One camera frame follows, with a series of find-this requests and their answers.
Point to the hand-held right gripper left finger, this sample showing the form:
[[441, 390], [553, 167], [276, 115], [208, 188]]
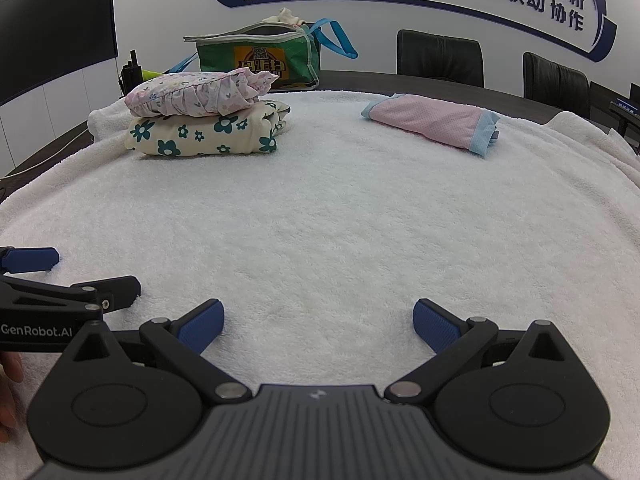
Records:
[[202, 327]]

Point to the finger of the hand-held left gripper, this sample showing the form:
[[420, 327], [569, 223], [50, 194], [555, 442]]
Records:
[[32, 258], [120, 290]]

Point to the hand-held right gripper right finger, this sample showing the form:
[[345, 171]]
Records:
[[434, 327]]

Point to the large black wall screen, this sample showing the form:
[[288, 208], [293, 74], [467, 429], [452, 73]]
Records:
[[50, 20]]

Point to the folded pink floral garment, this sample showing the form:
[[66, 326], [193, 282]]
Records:
[[190, 92]]

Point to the white fluffy towel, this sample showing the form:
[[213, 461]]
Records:
[[325, 220]]

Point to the black desk equipment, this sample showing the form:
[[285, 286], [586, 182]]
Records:
[[625, 110]]

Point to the folded cream teal-flower garment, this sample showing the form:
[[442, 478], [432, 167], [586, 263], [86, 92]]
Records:
[[200, 135]]

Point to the cream cloth in bag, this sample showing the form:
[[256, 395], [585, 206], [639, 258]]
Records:
[[285, 17]]

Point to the person's left hand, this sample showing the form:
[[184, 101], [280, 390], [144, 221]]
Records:
[[7, 390]]

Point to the black office chair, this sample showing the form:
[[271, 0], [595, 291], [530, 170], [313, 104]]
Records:
[[555, 82], [440, 57]]

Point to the pink and blue mesh garment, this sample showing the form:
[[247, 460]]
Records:
[[425, 120]]

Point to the blue wall lettering sign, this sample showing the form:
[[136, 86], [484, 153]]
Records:
[[500, 0]]

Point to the neon yellow object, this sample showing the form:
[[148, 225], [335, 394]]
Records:
[[152, 74]]

